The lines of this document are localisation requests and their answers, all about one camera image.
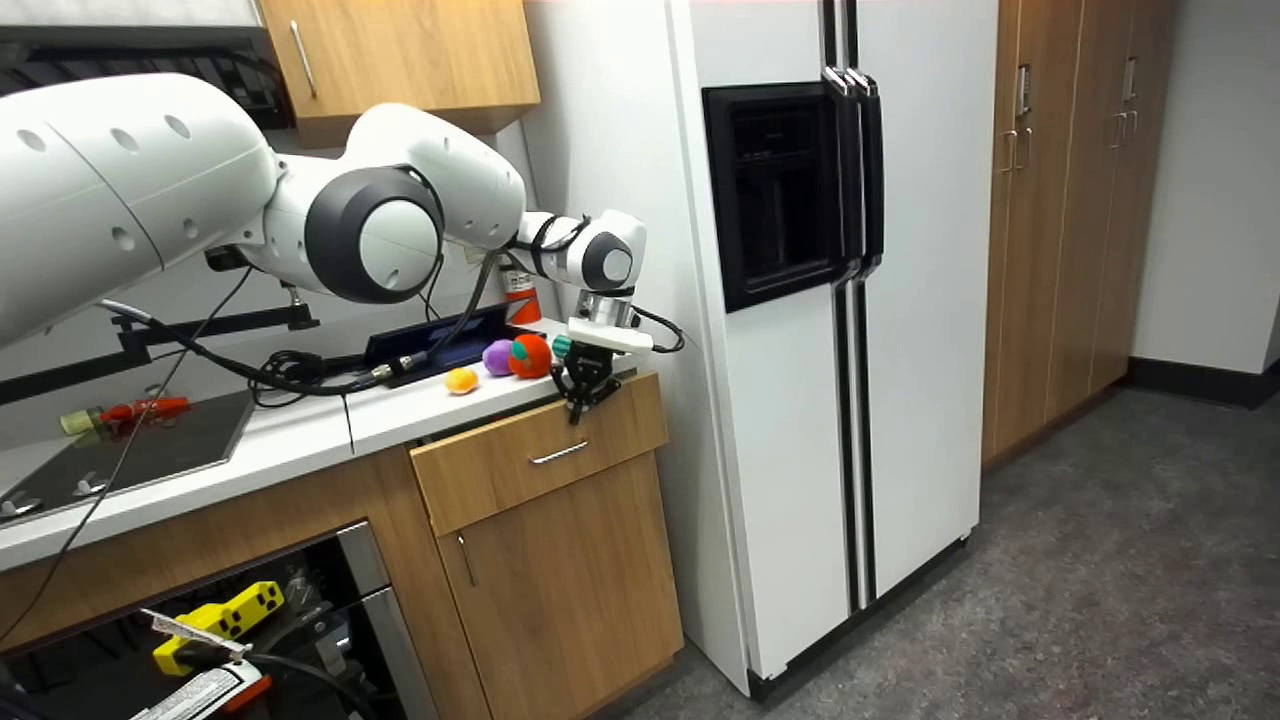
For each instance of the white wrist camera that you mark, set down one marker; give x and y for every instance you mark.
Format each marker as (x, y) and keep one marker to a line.
(593, 334)

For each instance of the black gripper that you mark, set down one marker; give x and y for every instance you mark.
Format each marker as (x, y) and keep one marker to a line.
(586, 369)

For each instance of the wooden wall cabinet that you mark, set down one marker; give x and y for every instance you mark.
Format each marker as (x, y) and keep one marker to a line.
(401, 61)

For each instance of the white labelled packet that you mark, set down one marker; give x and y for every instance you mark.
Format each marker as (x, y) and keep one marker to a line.
(200, 692)

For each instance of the wooden base cabinet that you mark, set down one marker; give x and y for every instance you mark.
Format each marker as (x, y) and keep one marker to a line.
(560, 612)

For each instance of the tall wooden cabinet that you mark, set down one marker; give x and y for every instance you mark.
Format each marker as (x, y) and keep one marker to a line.
(1064, 227)

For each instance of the red orange plush toy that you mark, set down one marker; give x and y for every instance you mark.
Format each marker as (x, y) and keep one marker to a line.
(534, 357)

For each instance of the purple plush toy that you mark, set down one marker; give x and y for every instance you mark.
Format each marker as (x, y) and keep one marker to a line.
(497, 357)

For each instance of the black vented hood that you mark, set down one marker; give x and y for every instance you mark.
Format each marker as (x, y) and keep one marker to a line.
(80, 61)

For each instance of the pale green toy vegetable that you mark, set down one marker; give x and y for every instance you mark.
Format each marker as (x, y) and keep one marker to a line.
(76, 427)

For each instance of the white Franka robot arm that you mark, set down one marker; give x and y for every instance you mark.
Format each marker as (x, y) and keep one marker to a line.
(133, 175)

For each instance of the stainless appliance frame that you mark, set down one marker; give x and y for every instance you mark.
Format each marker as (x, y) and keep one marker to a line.
(384, 624)

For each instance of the white refrigerator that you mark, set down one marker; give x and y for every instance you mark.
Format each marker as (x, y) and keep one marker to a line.
(802, 465)

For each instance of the black flat cooktop plate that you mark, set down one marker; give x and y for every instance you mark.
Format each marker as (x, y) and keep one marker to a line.
(133, 455)

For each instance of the yellow power splitter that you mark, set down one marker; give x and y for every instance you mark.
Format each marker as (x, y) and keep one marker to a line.
(222, 623)

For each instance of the red fire extinguisher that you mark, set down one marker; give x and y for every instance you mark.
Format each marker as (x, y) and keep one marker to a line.
(521, 306)

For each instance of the red toy vegetable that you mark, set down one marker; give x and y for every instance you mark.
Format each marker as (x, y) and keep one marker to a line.
(144, 410)

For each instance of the white drawer with wooden front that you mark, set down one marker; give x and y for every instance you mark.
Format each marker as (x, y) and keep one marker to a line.
(544, 455)

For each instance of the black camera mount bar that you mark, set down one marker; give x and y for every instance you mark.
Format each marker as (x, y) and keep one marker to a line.
(80, 362)

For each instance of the black stereo camera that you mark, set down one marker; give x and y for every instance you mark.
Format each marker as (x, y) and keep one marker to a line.
(226, 257)

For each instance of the yellow plush toy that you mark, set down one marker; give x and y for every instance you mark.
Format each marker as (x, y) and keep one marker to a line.
(462, 382)

